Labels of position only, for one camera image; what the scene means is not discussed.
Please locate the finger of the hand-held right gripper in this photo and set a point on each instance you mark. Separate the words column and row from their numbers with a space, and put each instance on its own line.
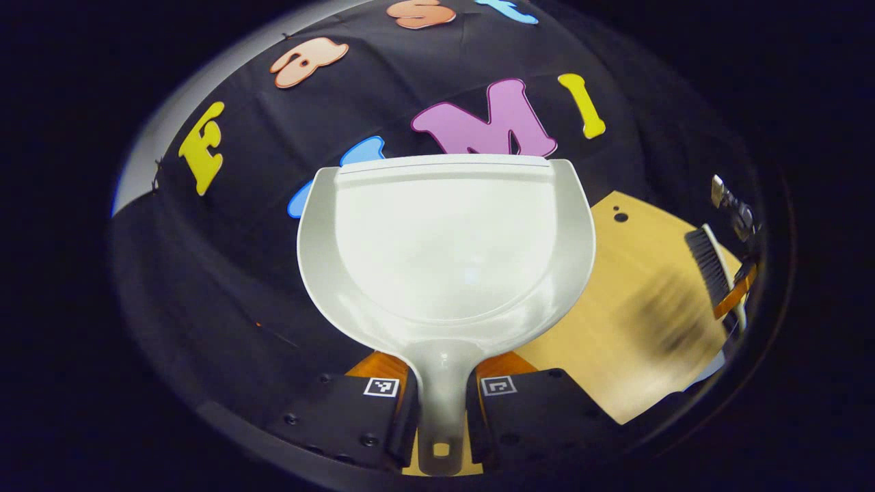
column 737, row 290

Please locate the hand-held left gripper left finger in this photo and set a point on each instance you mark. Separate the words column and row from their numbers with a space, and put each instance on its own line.
column 335, row 417

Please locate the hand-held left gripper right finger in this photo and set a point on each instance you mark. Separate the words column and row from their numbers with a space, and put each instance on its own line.
column 533, row 417

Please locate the small white broom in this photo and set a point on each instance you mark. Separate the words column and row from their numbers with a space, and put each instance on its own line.
column 711, row 270

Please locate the white plastic dustpan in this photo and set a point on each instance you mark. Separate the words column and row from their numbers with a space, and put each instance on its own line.
column 444, row 253

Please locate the black clamp stand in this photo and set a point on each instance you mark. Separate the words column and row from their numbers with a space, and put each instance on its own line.
column 742, row 215

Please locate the black backdrop cloth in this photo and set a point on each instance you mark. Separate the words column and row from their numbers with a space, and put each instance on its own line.
column 239, row 239

